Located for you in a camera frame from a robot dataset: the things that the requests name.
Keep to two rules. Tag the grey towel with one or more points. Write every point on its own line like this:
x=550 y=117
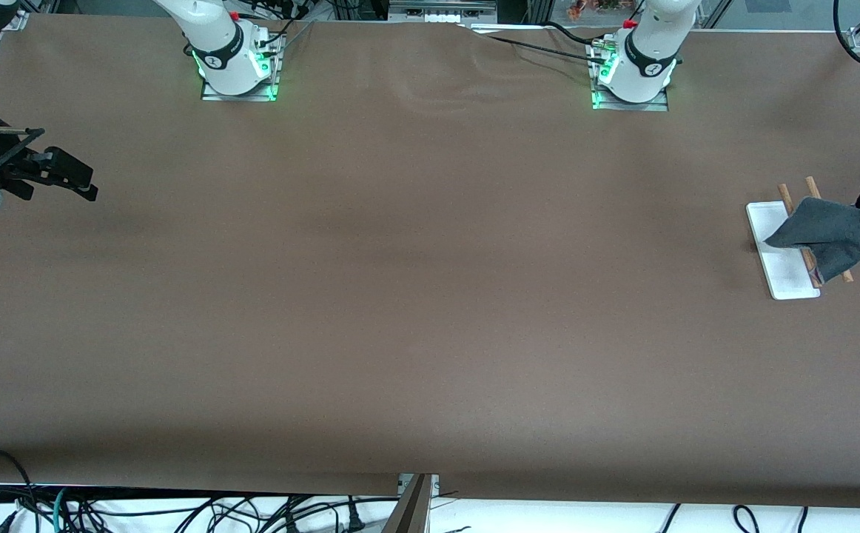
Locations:
x=830 y=233

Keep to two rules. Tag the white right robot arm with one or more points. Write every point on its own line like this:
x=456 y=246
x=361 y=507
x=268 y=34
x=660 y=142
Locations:
x=215 y=52

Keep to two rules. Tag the white rack with wooden bars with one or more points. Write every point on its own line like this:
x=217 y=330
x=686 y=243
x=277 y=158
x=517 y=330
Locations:
x=785 y=277

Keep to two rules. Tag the orange objects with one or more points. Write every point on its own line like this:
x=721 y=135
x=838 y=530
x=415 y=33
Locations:
x=593 y=7

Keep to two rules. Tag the brown table cover sheet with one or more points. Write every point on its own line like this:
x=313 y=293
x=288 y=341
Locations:
x=400 y=333

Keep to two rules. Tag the grey metal device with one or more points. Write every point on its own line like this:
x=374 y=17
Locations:
x=441 y=9

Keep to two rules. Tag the black power plug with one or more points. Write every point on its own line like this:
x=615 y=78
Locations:
x=356 y=522

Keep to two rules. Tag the brown angled beam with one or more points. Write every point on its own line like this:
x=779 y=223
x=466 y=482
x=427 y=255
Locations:
x=408 y=514

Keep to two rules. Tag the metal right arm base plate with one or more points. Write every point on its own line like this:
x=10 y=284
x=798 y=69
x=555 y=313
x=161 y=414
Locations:
x=237 y=97

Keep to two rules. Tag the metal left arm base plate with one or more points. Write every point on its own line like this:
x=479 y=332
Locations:
x=630 y=106

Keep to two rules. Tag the aluminium bracket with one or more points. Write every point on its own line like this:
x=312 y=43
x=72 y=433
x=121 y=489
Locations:
x=434 y=485

